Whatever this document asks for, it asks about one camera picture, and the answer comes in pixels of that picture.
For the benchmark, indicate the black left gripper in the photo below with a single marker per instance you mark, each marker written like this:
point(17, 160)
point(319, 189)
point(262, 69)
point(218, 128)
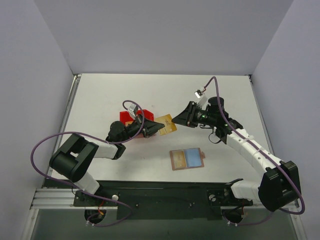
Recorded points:
point(145, 127)

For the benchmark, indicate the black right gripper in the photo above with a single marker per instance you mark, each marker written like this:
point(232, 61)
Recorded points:
point(191, 115)

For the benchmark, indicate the red plastic bin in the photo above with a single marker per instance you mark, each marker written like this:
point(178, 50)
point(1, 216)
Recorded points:
point(125, 118)

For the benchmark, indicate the gold card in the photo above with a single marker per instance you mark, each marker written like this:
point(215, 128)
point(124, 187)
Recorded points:
point(178, 159)

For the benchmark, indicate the tan leather card holder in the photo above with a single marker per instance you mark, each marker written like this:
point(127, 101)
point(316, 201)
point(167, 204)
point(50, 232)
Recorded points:
point(194, 158)

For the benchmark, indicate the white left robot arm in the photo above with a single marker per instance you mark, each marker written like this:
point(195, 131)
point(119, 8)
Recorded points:
point(74, 157)

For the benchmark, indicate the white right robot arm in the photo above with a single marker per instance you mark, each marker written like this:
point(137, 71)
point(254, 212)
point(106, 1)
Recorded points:
point(280, 182)

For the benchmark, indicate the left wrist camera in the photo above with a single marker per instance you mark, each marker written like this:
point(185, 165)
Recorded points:
point(132, 111)

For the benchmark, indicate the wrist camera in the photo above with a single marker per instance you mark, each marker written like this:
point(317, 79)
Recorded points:
point(202, 99)
point(132, 111)

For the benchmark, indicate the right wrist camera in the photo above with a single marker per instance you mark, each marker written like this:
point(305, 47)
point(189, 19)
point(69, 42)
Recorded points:
point(202, 99)

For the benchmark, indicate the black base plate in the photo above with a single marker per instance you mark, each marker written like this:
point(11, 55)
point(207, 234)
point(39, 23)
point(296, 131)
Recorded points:
point(156, 200)

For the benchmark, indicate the aluminium frame rail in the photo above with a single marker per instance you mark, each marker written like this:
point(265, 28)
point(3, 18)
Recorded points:
point(56, 199)

